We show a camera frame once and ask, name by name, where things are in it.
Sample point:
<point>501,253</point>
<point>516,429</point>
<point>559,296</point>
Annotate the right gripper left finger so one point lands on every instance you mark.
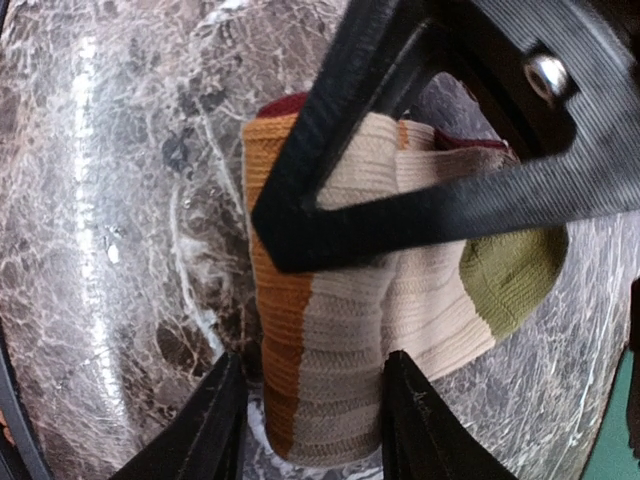
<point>207,438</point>

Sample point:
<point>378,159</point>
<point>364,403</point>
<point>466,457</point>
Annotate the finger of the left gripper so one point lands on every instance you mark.
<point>539,194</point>
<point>373,65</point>

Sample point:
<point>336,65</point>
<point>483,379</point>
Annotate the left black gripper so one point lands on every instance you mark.
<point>554,78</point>

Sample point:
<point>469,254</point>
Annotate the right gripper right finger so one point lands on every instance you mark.
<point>421,437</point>

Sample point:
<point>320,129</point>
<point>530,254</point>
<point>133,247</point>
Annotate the beige striped sock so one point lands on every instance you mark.
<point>326,335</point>

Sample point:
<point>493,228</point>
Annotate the green compartment tray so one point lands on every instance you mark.
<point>611,457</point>

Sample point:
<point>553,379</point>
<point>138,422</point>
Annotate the black front rail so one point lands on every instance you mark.
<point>27,445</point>

